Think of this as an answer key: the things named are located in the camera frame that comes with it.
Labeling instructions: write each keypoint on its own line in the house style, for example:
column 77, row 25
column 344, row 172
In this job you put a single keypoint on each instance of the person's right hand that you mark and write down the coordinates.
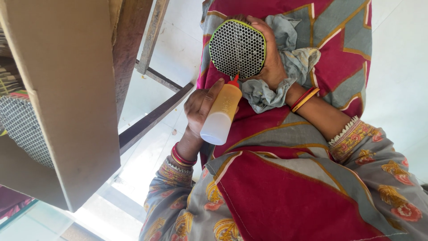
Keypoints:
column 273, row 62

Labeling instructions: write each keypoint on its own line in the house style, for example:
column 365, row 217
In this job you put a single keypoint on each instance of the grey floral sleeved garment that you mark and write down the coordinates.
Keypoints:
column 384, row 167

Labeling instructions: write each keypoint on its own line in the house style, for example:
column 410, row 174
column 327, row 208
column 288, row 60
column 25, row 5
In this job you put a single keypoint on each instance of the brown cardboard carton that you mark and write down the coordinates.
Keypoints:
column 67, row 100

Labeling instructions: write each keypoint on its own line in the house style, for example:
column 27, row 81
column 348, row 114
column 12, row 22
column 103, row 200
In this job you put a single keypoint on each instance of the round honeycomb tube bundle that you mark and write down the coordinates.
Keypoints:
column 237, row 50

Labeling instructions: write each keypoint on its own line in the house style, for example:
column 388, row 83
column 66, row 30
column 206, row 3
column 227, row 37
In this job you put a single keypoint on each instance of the red and grey patterned shawl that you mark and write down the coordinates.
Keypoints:
column 287, row 194

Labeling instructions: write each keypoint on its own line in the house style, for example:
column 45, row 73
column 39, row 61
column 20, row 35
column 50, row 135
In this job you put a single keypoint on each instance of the person's left hand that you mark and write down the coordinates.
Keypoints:
column 195, row 112

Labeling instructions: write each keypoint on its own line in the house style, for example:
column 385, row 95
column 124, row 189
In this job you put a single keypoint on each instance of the pink cloth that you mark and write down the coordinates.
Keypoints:
column 11, row 202

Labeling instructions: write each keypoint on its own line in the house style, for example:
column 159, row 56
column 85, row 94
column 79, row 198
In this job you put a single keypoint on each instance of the grey crumpled cloth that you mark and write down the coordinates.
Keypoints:
column 297, row 60

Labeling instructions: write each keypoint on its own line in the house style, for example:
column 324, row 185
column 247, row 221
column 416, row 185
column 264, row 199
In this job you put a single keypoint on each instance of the red and gold bangles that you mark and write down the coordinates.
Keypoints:
column 182, row 158
column 305, row 98

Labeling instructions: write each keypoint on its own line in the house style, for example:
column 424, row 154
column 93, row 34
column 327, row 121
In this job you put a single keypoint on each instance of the red and gold right bangles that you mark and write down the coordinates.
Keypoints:
column 305, row 98

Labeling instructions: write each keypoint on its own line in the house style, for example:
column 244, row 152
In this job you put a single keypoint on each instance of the dark wooden table frame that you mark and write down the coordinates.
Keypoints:
column 133, row 36

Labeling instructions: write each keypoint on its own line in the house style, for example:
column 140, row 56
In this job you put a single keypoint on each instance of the translucent squeeze bottle red nozzle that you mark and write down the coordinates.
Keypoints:
column 220, row 112

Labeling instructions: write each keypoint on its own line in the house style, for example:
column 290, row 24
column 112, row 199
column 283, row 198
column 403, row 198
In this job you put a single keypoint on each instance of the red and gold left bangles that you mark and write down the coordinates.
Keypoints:
column 182, row 158

